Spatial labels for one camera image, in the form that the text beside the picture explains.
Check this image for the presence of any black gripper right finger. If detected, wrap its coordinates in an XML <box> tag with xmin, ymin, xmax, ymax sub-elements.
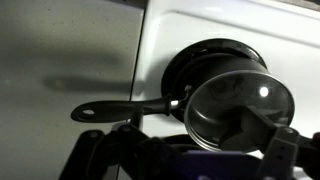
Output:
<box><xmin>254</xmin><ymin>125</ymin><xmax>320</xmax><ymax>180</ymax></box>

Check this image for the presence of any white electric stove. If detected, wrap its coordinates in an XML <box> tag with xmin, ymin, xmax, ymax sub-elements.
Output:
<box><xmin>118</xmin><ymin>0</ymin><xmax>320</xmax><ymax>180</ymax></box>

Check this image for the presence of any small black saucepan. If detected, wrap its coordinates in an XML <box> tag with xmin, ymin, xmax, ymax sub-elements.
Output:
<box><xmin>70</xmin><ymin>53</ymin><xmax>296</xmax><ymax>154</ymax></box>

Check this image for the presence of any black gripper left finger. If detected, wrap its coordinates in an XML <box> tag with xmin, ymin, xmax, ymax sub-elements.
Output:
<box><xmin>59</xmin><ymin>121</ymin><xmax>176</xmax><ymax>180</ymax></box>

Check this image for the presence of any small glass saucepan lid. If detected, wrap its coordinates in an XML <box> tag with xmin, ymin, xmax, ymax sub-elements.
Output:
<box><xmin>183</xmin><ymin>69</ymin><xmax>296</xmax><ymax>154</ymax></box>

